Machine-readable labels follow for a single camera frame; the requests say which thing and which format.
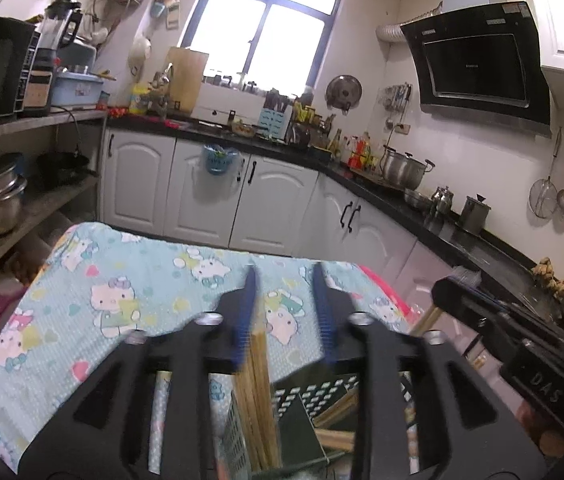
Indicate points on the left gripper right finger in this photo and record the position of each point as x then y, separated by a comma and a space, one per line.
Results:
423, 411

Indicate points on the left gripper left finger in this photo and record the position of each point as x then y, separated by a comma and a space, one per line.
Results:
144, 411

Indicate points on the chopsticks pair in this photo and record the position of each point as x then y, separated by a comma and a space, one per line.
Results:
339, 410
339, 440
253, 393
426, 321

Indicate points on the kitchen window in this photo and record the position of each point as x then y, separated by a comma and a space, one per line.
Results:
271, 44

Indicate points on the right hand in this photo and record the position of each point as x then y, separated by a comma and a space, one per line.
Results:
541, 431

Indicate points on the hello kitty tablecloth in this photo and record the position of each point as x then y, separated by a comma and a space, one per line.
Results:
99, 283

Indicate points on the green plastic utensil basket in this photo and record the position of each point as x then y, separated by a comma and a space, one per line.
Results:
287, 424

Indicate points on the steel canister with lid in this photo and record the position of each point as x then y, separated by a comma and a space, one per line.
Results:
474, 214

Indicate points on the steel kettle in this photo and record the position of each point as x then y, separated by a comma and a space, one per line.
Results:
443, 200

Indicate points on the steel bowl on counter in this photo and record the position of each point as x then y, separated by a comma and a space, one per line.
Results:
417, 200

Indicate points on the steel stock pot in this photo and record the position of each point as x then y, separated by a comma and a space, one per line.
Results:
402, 170

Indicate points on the black frying pan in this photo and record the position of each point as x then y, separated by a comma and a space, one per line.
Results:
59, 168

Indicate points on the red sauce bottle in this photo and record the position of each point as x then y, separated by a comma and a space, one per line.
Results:
360, 151

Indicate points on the blue hanging basket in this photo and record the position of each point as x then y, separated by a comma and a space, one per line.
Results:
218, 160

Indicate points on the black range hood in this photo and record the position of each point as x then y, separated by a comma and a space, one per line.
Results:
482, 64

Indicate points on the light blue storage box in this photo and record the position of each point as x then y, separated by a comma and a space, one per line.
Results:
76, 90

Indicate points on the hanging pot lid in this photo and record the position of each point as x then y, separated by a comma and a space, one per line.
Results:
344, 92

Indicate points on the blue knife block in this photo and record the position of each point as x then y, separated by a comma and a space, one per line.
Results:
273, 118

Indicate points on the wooden cutting board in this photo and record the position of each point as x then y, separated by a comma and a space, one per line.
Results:
187, 74

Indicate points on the black blender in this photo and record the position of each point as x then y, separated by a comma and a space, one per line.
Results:
57, 30

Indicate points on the hanging wire skimmer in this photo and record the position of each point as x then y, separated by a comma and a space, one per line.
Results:
542, 199

